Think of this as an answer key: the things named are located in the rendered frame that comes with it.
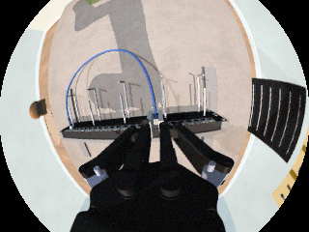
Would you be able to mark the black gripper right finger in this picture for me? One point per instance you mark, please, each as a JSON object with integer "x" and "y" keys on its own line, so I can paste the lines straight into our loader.
{"x": 211, "y": 165}

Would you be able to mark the white cable plug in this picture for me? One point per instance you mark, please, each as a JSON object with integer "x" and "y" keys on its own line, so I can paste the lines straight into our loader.
{"x": 155, "y": 116}

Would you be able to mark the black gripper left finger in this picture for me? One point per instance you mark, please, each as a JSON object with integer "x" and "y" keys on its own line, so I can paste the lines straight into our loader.
{"x": 120, "y": 152}

